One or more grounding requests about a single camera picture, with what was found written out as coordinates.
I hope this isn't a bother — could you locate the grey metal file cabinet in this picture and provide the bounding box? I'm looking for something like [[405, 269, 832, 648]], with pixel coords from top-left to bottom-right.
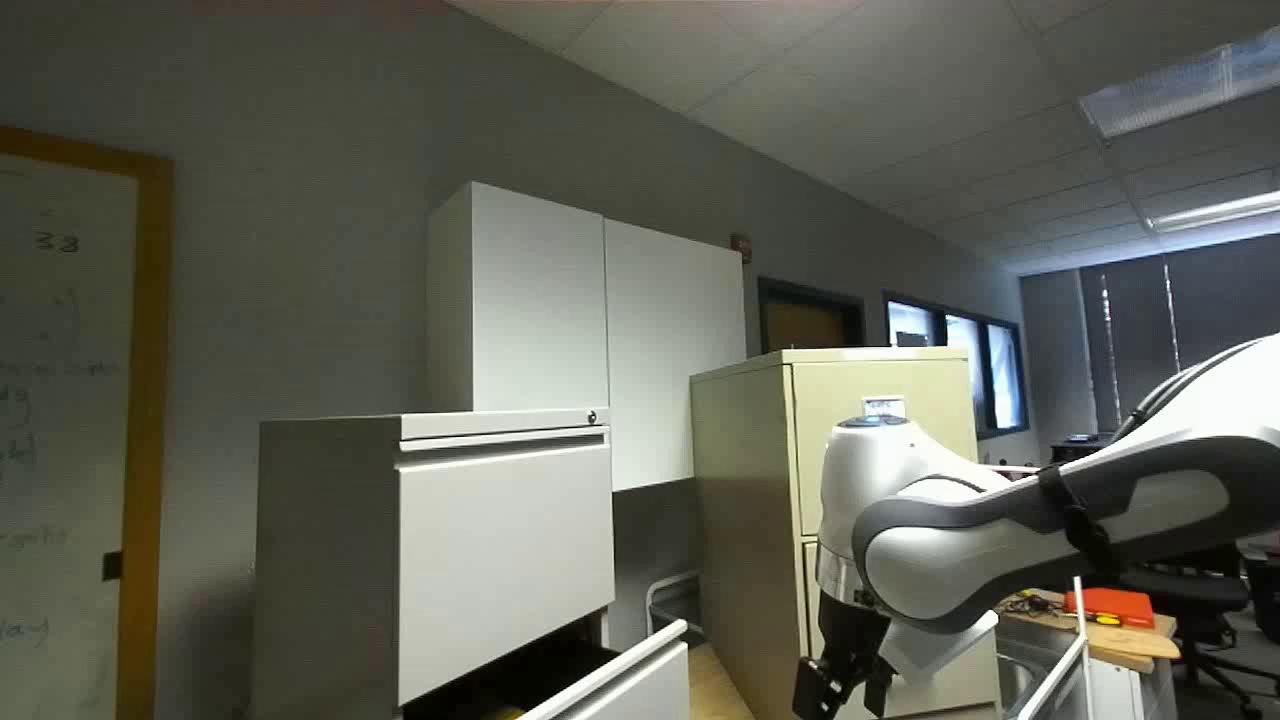
[[253, 410, 620, 720]]

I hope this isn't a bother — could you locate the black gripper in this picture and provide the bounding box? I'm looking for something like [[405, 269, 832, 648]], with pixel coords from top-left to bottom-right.
[[794, 588, 899, 720]]

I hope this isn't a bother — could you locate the orange tool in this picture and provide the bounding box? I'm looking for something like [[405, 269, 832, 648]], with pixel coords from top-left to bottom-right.
[[1062, 585, 1159, 631]]

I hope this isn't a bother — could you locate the white metal frame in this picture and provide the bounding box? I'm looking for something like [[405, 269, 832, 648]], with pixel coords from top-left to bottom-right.
[[1007, 571, 1092, 720]]

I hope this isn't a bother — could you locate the large ceiling light panel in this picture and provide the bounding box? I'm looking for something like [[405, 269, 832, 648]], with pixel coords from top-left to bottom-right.
[[1075, 21, 1280, 143]]

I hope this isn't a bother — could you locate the grey file cabinet bottom drawer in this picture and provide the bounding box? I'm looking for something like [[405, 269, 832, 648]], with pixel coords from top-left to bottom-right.
[[513, 617, 696, 720]]

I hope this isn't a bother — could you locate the white wall cabinet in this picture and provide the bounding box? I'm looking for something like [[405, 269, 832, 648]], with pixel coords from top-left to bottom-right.
[[423, 179, 754, 498]]

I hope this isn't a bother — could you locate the black strap on arm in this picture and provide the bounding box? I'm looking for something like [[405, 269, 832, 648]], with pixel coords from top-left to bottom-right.
[[1035, 461, 1121, 585]]

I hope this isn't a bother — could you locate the dark wooden door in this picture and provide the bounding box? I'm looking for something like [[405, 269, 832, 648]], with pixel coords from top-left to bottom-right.
[[758, 274, 869, 361]]

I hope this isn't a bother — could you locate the dark framed window row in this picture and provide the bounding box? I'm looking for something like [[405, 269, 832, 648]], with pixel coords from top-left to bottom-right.
[[886, 292, 1034, 442]]

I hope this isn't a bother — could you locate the narrow ceiling light panel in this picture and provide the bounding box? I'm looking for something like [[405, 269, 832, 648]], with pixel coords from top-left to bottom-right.
[[1146, 185, 1280, 241]]

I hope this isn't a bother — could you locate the wood framed whiteboard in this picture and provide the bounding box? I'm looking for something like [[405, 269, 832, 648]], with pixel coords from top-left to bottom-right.
[[0, 124, 181, 720]]

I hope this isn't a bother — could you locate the black office chair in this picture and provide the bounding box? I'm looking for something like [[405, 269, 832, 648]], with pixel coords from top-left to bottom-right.
[[1117, 535, 1280, 700]]

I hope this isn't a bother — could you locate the beige metal cabinet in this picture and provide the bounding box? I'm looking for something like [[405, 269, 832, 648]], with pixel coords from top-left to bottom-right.
[[687, 346, 1003, 720]]

